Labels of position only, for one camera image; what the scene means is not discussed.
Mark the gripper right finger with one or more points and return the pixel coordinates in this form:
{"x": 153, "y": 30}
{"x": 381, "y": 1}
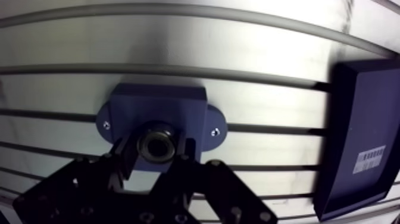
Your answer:
{"x": 215, "y": 194}

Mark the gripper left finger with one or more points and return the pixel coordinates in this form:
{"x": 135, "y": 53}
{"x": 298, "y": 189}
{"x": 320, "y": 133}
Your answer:
{"x": 78, "y": 190}

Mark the dark blue-grey housing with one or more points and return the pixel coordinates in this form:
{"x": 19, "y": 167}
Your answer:
{"x": 162, "y": 106}

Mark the dark blue-grey tray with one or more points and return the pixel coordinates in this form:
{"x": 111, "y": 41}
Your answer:
{"x": 362, "y": 134}

